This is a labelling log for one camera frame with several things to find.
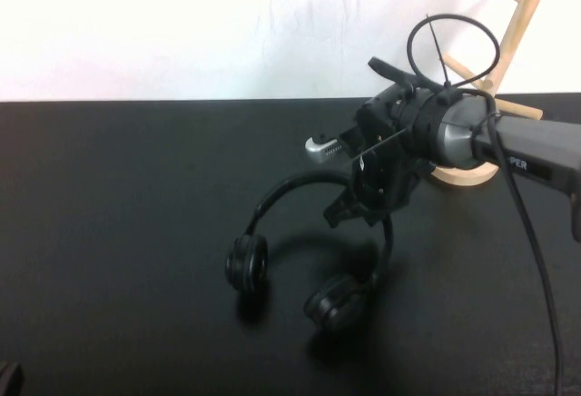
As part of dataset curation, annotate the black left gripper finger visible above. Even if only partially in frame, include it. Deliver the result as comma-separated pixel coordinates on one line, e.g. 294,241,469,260
0,361,25,396

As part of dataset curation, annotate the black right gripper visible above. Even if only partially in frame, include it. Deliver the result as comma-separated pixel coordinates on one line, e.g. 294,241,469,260
304,85,438,228

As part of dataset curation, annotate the black on-ear headphones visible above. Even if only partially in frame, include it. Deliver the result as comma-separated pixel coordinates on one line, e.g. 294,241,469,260
224,172,396,336

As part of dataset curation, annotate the wooden headphone stand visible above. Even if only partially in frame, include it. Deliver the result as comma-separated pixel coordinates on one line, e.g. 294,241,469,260
428,0,581,189

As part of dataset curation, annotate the thin black zip tie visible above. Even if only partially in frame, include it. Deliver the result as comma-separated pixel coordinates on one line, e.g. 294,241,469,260
425,14,456,94
350,132,412,171

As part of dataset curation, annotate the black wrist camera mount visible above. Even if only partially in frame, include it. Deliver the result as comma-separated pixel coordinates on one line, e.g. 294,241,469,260
367,55,418,94

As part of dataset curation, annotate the black camera cable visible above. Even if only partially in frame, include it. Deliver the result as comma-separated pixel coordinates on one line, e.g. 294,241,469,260
406,13,566,396

